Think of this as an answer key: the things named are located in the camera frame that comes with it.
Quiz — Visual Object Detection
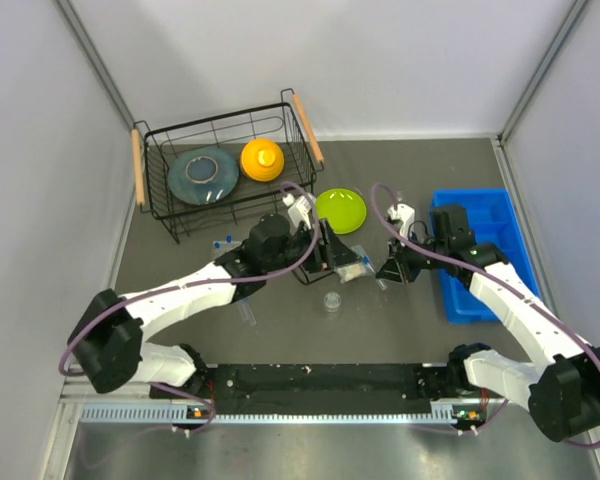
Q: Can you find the black wire basket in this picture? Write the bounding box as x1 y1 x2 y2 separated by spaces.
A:
131 88 324 242

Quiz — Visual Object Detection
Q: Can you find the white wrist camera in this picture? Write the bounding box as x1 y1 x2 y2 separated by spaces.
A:
282 193 316 230
387 203 416 239

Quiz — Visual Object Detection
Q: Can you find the blue plastic divided bin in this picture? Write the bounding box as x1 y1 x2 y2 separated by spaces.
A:
427 188 528 325

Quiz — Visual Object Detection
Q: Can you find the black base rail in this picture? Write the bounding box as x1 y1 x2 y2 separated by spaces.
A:
200 363 458 416

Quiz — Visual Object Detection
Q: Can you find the black wire stand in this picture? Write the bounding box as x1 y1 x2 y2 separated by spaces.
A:
291 266 335 286

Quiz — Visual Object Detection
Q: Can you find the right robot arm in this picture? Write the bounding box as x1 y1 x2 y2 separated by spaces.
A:
378 203 600 447

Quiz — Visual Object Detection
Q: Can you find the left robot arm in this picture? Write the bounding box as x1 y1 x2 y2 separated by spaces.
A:
67 214 359 397

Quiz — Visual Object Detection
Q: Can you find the lime green plate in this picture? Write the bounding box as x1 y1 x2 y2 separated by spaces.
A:
316 188 367 235

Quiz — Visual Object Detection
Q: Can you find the clear tube rack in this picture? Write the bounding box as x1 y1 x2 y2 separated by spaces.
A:
211 239 241 260

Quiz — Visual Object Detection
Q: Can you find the small clear round dish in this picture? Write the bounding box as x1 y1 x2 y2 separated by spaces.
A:
324 292 342 312

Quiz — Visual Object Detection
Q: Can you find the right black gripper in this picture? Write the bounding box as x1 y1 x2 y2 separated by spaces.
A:
375 228 450 284

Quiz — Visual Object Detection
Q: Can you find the orange ribbed bowl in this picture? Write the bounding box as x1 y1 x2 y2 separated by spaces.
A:
240 138 285 183

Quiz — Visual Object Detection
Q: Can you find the blue ceramic plate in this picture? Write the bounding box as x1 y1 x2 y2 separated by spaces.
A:
167 146 240 206

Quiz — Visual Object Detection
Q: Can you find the clear plastic bag with contents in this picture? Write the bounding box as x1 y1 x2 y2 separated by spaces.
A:
335 245 374 283

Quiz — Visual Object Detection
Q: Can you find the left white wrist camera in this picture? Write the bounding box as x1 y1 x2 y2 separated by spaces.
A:
282 193 316 230

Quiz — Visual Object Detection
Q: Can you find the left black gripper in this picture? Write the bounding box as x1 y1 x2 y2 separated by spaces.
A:
264 219 362 274

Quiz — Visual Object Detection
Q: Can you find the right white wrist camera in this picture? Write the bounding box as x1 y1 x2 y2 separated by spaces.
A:
387 203 416 239

